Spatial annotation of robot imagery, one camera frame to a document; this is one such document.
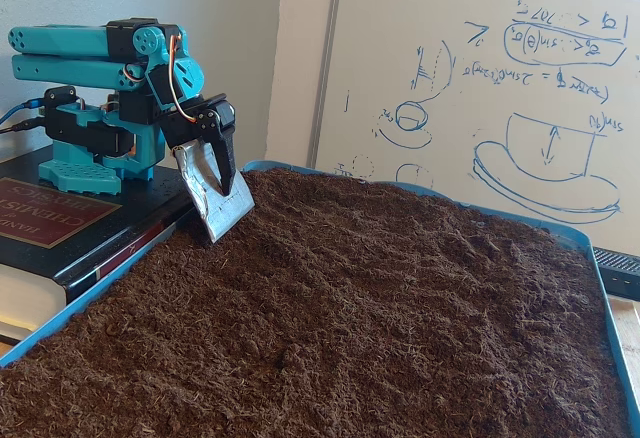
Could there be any black chemistry physics handbook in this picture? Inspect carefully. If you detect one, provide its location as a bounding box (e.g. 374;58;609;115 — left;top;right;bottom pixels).
0;150;219;347

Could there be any blue plastic tray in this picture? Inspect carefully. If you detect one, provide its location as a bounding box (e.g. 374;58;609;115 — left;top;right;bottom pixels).
0;159;640;438

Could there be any black cable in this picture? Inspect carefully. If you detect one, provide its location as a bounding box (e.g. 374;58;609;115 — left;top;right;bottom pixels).
0;117;46;134

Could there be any black perforated electronic device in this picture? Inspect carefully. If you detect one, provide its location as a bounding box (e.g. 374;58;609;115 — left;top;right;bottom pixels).
592;246;640;303

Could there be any orange white servo wire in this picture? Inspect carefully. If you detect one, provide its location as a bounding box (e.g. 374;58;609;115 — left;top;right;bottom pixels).
167;35;201;124

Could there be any blue cable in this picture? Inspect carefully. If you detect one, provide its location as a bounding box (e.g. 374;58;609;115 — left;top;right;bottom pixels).
0;99;44;127

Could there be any brown soil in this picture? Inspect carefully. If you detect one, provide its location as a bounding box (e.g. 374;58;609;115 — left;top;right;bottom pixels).
0;167;632;438

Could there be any black controller box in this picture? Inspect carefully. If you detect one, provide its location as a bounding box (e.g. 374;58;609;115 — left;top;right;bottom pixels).
42;85;79;109

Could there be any whiteboard with blue drawings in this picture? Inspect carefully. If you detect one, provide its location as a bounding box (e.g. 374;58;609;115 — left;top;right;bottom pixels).
305;0;640;254

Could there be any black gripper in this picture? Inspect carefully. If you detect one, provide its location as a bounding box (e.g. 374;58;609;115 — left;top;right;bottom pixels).
160;92;255;244

